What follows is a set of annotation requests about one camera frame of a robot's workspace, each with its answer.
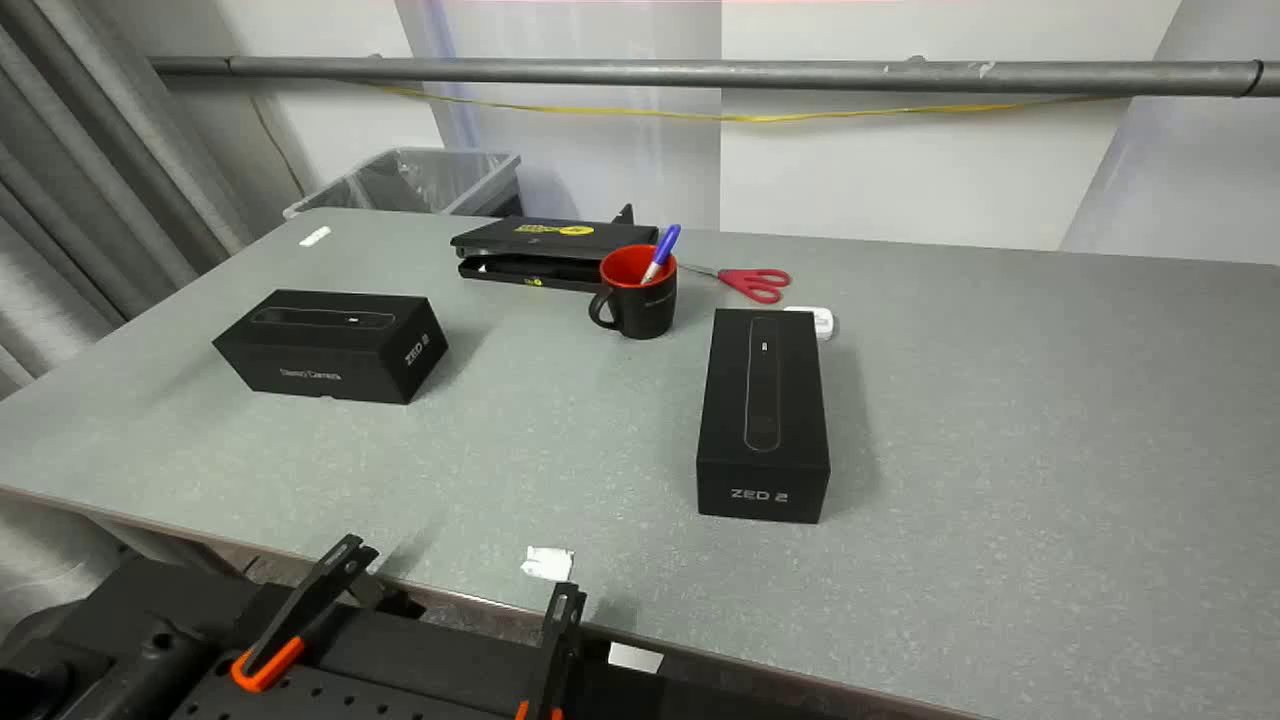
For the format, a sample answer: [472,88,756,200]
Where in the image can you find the blue marker pen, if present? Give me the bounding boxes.
[637,222,684,287]

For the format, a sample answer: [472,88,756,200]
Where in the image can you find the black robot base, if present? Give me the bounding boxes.
[0,552,273,720]

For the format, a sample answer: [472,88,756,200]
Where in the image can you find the black mug red interior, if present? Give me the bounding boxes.
[586,240,684,346]

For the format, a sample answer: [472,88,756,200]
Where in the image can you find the small white tin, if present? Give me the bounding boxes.
[787,302,840,340]

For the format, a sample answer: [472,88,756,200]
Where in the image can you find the grey metal pipe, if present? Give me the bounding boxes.
[147,54,1280,101]

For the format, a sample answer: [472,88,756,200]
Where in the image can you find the white label sticker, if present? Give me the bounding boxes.
[603,637,667,681]

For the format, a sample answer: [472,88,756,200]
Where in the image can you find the grey plastic bin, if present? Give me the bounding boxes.
[279,143,530,223]

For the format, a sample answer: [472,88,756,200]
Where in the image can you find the black orange clamp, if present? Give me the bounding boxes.
[513,579,593,720]
[227,533,382,697]

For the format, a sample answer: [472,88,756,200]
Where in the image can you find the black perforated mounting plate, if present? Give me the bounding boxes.
[173,597,936,720]

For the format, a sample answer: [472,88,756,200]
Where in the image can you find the grey curtain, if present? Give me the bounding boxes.
[0,0,316,403]

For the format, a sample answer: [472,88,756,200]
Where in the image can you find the long black camera box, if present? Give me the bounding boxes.
[692,304,836,530]

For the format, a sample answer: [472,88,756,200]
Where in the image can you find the red handled scissors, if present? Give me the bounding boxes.
[679,259,796,308]

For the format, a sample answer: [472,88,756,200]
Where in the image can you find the short black camera box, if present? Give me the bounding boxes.
[213,286,451,409]

